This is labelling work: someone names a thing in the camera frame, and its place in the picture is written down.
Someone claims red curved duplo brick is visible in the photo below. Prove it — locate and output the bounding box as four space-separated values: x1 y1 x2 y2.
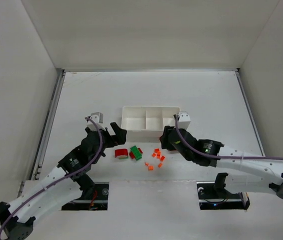
114 148 129 159

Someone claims green duplo brick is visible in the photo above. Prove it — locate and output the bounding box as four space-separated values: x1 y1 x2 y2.
130 145 139 161

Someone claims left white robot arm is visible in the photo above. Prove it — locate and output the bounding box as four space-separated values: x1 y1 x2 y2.
0 118 127 240

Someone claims white three-compartment plastic bin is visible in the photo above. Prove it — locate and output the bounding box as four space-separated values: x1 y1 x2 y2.
121 106 180 131

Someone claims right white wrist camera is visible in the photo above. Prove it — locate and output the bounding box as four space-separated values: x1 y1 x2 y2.
177 111 191 130

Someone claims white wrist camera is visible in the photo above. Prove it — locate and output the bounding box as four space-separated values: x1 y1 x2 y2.
177 111 191 130
89 112 104 124

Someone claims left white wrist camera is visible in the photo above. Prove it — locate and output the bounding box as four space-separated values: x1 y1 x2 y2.
89 112 104 124

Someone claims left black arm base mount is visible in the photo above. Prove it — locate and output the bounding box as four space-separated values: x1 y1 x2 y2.
61 182 110 211

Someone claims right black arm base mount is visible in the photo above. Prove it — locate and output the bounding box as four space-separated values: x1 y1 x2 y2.
196 172 251 211

